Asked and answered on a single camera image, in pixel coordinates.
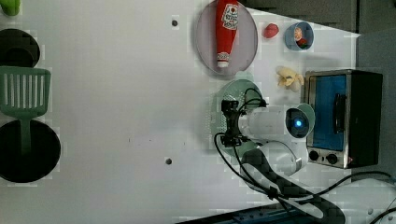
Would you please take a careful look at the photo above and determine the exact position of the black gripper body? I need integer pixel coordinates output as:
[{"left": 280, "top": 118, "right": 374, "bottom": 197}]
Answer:
[{"left": 220, "top": 100, "right": 242, "bottom": 147}]

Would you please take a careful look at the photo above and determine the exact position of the green plastic strainer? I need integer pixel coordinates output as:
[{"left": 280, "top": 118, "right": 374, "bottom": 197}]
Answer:
[{"left": 208, "top": 79, "right": 266, "bottom": 157}]

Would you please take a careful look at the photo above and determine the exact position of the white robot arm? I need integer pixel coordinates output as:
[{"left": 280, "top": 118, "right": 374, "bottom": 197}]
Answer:
[{"left": 214, "top": 98, "right": 347, "bottom": 224}]

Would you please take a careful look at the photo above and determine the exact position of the green mug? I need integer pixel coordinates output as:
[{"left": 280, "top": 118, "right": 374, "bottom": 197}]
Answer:
[{"left": 297, "top": 103, "right": 316, "bottom": 133}]

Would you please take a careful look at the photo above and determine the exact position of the yellow peeled banana toy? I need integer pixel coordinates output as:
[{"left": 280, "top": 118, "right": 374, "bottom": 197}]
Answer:
[{"left": 276, "top": 66, "right": 304, "bottom": 92}]

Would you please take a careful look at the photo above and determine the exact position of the grey round plate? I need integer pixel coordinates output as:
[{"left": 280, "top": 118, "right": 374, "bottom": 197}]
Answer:
[{"left": 194, "top": 0, "right": 258, "bottom": 77}]

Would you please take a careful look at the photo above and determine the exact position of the small red strawberry toy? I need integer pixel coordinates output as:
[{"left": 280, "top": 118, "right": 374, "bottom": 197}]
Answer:
[{"left": 297, "top": 38, "right": 308, "bottom": 49}]

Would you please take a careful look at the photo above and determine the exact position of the silver toaster oven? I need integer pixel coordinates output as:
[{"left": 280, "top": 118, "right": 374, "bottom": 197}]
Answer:
[{"left": 304, "top": 69, "right": 383, "bottom": 169}]

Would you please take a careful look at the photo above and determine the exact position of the blue bowl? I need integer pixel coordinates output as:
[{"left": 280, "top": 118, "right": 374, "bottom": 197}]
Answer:
[{"left": 284, "top": 21, "right": 314, "bottom": 50}]

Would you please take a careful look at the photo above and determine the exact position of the orange slice toy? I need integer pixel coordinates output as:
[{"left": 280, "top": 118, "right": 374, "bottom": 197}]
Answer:
[{"left": 294, "top": 27, "right": 303, "bottom": 41}]

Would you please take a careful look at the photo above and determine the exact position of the red ketchup bottle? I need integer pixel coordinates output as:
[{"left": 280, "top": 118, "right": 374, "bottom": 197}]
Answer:
[{"left": 216, "top": 0, "right": 238, "bottom": 68}]

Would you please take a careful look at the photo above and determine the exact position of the green slotted spatula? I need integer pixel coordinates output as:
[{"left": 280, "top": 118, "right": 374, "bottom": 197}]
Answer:
[{"left": 1, "top": 66, "right": 51, "bottom": 155}]

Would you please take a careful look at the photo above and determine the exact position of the lime green object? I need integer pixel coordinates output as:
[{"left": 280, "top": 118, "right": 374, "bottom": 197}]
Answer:
[{"left": 0, "top": 0, "right": 21, "bottom": 16}]

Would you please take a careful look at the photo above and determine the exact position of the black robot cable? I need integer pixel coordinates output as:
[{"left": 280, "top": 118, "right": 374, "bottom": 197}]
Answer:
[{"left": 213, "top": 88, "right": 396, "bottom": 224}]

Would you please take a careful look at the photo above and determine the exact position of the blue metal frame rail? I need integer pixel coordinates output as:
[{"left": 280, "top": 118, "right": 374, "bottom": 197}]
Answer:
[{"left": 177, "top": 203, "right": 303, "bottom": 224}]

